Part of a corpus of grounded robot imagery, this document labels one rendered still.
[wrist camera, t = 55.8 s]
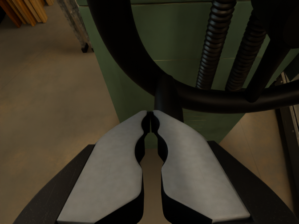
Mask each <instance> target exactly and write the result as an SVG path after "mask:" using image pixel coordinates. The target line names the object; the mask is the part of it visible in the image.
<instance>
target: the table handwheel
mask: <svg viewBox="0 0 299 224"><path fill-rule="evenodd" d="M87 4H88V7H89V9H90V12H91V15H92V18H93V21H94V23H95V25H96V27H97V30H98V32H99V34H100V36H101V38H102V40H103V42H104V44H105V46H106V47H107V49H108V51H109V53H110V54H111V56H112V57H113V59H114V60H115V61H116V63H117V64H118V66H119V67H120V68H121V69H122V70H123V72H124V73H125V74H126V75H127V76H128V77H129V78H130V79H131V80H132V81H133V82H135V83H136V84H137V85H138V86H139V87H141V88H142V89H144V90H145V91H146V92H148V93H149V94H151V95H153V96H154V97H155V90H156V82H157V78H158V77H159V76H161V75H165V74H167V73H165V72H164V71H163V70H162V69H161V68H160V67H159V66H158V65H157V64H156V63H155V62H154V61H153V59H152V58H151V57H150V55H149V54H148V52H147V51H146V49H145V47H144V45H143V43H142V41H141V39H140V36H139V34H138V31H137V28H136V25H135V22H134V18H133V12H132V8H131V2H130V0H87ZM251 5H252V7H253V9H254V11H255V13H256V15H257V17H258V18H259V20H260V22H261V24H262V25H263V27H264V29H265V31H266V33H267V34H268V36H269V38H270V42H269V44H268V46H267V48H266V50H265V52H264V55H263V56H262V59H261V61H260V63H259V65H258V67H257V69H256V71H255V73H254V75H253V77H252V79H251V80H250V82H249V84H248V86H247V88H246V90H245V91H243V92H216V91H209V90H203V89H199V88H195V87H192V86H189V85H186V84H184V83H182V82H179V81H178V80H176V79H174V82H175V86H176V89H177V91H178V95H179V99H180V102H181V106H182V108H184V109H188V110H192V111H197V112H206V113H216V114H239V113H251V112H262V111H268V110H273V109H278V108H284V107H289V106H293V105H297V104H299V79H298V80H294V81H292V82H288V83H285V84H281V85H277V86H273V87H269V88H265V87H266V85H267V84H268V82H269V80H270V79H271V77H272V75H273V74H274V72H275V71H276V69H277V68H278V67H279V65H280V64H281V62H282V61H283V59H284V58H285V57H286V55H287V54H288V52H289V51H290V49H295V48H299V0H251ZM167 75H168V74H167Z"/></svg>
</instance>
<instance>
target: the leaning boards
mask: <svg viewBox="0 0 299 224"><path fill-rule="evenodd" d="M46 2H47V3H48V5H49V6H52V5H53V3H54V0H46ZM44 4H45V2H44V0H0V6H1V7H2V8H3V10H4V11H5V12H6V13H7V15H8V16H9V17H10V19H11V20H12V21H13V23H14V24H15V25H16V26H17V27H18V28H20V27H21V24H22V23H23V24H26V23H28V24H31V25H32V26H35V24H36V22H37V21H38V22H43V23H46V21H47V18H48V17H47V15H46V11H45V9H44V8H43V7H44Z"/></svg>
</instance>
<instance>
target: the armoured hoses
mask: <svg viewBox="0 0 299 224"><path fill-rule="evenodd" d="M211 3H212V6H211V8H210V10H211V12H210V14H209V16H210V18H209V19H208V22H209V23H208V25H207V30H206V35H205V40H204V45H203V47H204V48H203V49H202V56H201V60H200V65H199V66H200V67H199V71H198V77H197V80H196V86H195V87H196V88H199V89H203V90H209V91H216V92H243V91H245V90H246V88H242V86H243V85H244V82H245V80H246V78H247V75H248V74H249V72H250V69H251V67H252V65H253V63H254V61H255V58H256V57H257V54H258V52H259V49H260V48H261V46H262V44H263V42H264V39H265V38H266V34H267V33H266V31H265V29H264V27H263V25H262V24H261V22H260V20H259V18H258V17H257V15H256V13H255V11H254V10H252V12H251V16H250V18H249V21H248V23H247V27H246V29H245V32H244V34H243V35H244V36H243V37H242V41H241V43H240V46H239V50H238V52H237V55H236V58H235V60H234V63H233V66H232V69H231V72H230V74H229V77H228V80H227V83H226V86H225V91H222V90H215V89H211V86H212V83H213V79H214V76H215V72H216V69H217V65H218V62H219V60H220V59H219V58H220V56H221V53H222V49H223V45H224V43H225V39H226V35H227V34H228V29H229V25H230V23H231V18H232V17H233V14H232V13H233V12H234V10H235V8H234V7H235V6H236V4H237V2H236V0H212V2H211Z"/></svg>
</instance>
